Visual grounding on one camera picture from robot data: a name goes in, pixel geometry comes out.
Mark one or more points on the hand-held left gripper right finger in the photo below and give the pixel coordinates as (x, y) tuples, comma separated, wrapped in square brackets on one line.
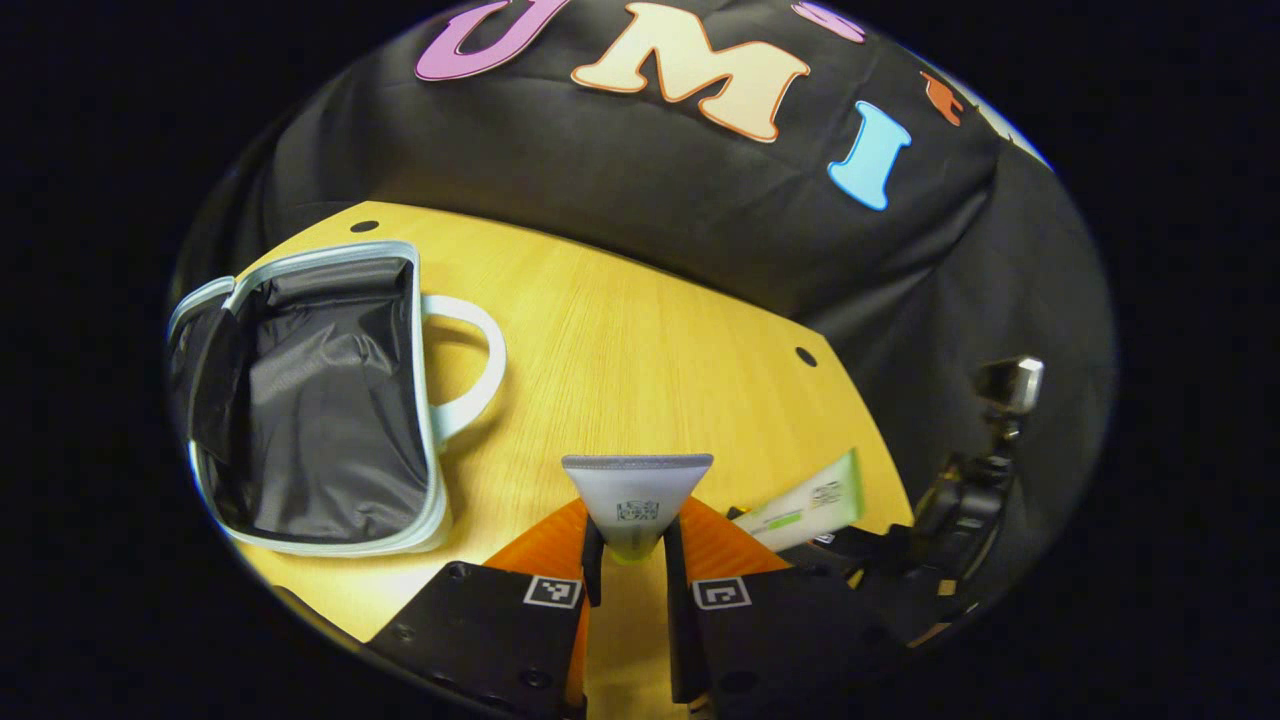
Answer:
[(677, 600)]

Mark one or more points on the white green skin care tube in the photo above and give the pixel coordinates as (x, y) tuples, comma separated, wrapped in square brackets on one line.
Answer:
[(810, 500)]

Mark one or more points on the grey skin care tube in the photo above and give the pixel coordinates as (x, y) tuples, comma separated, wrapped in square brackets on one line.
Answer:
[(635, 490)]

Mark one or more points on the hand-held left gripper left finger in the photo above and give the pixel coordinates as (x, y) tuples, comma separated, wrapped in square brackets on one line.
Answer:
[(594, 575)]

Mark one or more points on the black backdrop cloth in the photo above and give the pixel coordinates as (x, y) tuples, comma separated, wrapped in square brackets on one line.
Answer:
[(650, 190)]

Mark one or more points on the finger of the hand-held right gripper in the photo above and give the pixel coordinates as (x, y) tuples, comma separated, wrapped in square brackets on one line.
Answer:
[(860, 552)]

